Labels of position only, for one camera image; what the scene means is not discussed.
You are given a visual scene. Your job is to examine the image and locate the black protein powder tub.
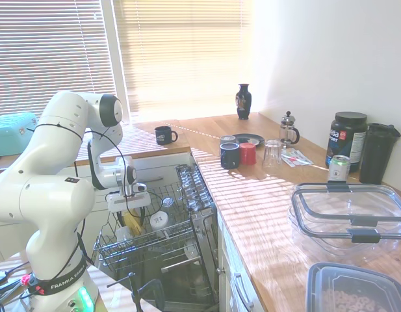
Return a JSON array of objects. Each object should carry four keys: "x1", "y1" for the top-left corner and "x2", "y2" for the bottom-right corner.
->
[{"x1": 325, "y1": 111, "x2": 369, "y2": 173}]

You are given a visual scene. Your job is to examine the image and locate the cream venetian window blind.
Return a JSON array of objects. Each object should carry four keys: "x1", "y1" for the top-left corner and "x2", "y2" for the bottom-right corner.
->
[{"x1": 114, "y1": 0, "x2": 253, "y2": 113}]

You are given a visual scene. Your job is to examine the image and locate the green white drink can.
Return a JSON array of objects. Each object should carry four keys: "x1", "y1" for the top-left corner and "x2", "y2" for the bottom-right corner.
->
[{"x1": 328, "y1": 155, "x2": 351, "y2": 185}]

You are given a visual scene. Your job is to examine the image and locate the grey lidded cereal container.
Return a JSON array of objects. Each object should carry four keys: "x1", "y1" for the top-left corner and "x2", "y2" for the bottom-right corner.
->
[{"x1": 305, "y1": 261, "x2": 401, "y2": 312}]

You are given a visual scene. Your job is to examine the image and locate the clear lidless plastic container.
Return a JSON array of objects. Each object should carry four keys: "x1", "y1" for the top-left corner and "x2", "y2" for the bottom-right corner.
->
[{"x1": 287, "y1": 207, "x2": 401, "y2": 265}]

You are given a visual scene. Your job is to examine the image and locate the dark grey plate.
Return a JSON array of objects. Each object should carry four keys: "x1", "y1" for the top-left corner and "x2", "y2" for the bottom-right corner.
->
[{"x1": 232, "y1": 133, "x2": 266, "y2": 148}]

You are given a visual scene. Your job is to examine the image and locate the clear glass tumbler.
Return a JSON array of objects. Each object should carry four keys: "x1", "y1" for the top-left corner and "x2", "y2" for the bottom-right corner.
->
[{"x1": 262, "y1": 139, "x2": 283, "y2": 169}]

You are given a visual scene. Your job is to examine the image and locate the wire dish rack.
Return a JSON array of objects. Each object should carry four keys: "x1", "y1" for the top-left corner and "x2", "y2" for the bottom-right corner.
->
[{"x1": 93, "y1": 181, "x2": 201, "y2": 272}]

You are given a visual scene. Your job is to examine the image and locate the dark blue printed mug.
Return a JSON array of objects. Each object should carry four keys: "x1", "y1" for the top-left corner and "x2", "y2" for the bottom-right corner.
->
[{"x1": 154, "y1": 125, "x2": 179, "y2": 146}]

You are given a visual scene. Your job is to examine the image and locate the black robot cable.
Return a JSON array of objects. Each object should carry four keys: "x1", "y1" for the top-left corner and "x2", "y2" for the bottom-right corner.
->
[{"x1": 26, "y1": 122, "x2": 139, "y2": 228}]

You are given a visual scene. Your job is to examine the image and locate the shaded venetian window blind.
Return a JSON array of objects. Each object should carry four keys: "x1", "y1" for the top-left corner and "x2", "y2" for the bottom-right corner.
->
[{"x1": 0, "y1": 0, "x2": 118, "y2": 120}]

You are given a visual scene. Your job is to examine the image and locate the wide white ceramic mug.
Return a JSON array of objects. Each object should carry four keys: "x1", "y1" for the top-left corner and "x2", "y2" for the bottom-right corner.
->
[{"x1": 149, "y1": 211, "x2": 170, "y2": 231}]

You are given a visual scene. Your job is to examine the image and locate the turquoise bread box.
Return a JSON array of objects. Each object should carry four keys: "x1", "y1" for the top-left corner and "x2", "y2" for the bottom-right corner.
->
[{"x1": 0, "y1": 112, "x2": 42, "y2": 157}]

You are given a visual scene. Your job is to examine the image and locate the dishwasher cutlery tray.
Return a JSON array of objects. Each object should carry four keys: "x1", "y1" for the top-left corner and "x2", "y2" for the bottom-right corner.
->
[{"x1": 175, "y1": 164, "x2": 217, "y2": 215}]

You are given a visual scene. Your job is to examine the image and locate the blue enamel mug white rim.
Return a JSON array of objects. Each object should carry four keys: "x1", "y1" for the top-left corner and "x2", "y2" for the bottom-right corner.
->
[{"x1": 219, "y1": 142, "x2": 241, "y2": 170}]

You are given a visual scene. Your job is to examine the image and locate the black shaker bottle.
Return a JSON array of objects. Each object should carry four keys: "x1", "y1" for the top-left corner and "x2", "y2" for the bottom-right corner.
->
[{"x1": 359, "y1": 122, "x2": 401, "y2": 185}]

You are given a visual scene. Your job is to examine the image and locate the red cup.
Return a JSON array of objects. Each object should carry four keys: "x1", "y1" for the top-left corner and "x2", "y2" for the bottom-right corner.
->
[{"x1": 239, "y1": 142, "x2": 257, "y2": 165}]

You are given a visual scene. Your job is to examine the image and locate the clear drinking glass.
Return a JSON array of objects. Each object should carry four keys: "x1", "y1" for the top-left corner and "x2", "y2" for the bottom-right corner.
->
[{"x1": 183, "y1": 239, "x2": 198, "y2": 261}]

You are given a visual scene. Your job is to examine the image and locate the black screw clamp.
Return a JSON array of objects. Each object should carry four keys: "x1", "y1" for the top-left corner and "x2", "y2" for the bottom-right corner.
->
[{"x1": 106, "y1": 272, "x2": 142, "y2": 312}]

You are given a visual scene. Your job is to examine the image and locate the white red printed sachet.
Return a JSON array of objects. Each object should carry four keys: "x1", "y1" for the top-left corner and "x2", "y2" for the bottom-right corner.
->
[
  {"x1": 281, "y1": 148, "x2": 305, "y2": 160},
  {"x1": 286, "y1": 155, "x2": 313, "y2": 167}
]

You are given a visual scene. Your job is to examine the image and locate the dark blue painted vase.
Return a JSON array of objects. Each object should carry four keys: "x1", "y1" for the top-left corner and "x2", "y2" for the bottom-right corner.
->
[{"x1": 235, "y1": 83, "x2": 253, "y2": 120}]

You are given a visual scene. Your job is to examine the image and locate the white cabinet with panelled door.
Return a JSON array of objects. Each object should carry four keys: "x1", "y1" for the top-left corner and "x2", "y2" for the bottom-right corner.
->
[{"x1": 216, "y1": 211, "x2": 265, "y2": 312}]

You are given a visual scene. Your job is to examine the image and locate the clear container grey rimmed lid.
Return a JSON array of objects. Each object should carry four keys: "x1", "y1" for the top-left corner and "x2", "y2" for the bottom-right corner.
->
[{"x1": 291, "y1": 182, "x2": 401, "y2": 244}]

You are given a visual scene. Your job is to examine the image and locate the yellow ceramic mug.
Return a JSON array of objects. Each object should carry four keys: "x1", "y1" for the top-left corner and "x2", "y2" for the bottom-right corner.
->
[{"x1": 122, "y1": 210, "x2": 143, "y2": 235}]

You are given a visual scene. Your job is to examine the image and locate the metal bar drawer handle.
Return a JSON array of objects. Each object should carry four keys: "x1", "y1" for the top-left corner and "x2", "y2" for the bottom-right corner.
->
[{"x1": 234, "y1": 272, "x2": 255, "y2": 309}]

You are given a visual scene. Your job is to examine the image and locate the glass French press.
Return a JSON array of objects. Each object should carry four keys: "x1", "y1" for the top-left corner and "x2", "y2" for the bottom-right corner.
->
[{"x1": 279, "y1": 110, "x2": 300, "y2": 149}]

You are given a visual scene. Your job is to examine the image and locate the open dishwasher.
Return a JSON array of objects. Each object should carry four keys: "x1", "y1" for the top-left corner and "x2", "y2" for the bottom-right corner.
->
[{"x1": 99, "y1": 164, "x2": 220, "y2": 312}]

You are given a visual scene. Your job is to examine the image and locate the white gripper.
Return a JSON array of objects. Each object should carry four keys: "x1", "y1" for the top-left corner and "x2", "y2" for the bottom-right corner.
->
[{"x1": 105, "y1": 190, "x2": 151, "y2": 227}]

